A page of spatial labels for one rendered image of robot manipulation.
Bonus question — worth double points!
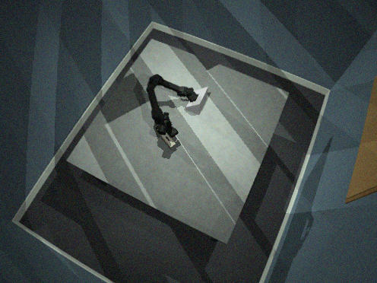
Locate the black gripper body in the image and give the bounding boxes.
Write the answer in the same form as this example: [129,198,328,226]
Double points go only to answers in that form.
[167,121,179,138]

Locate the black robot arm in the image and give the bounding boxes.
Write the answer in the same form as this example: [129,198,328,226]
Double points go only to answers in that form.
[147,74,198,135]

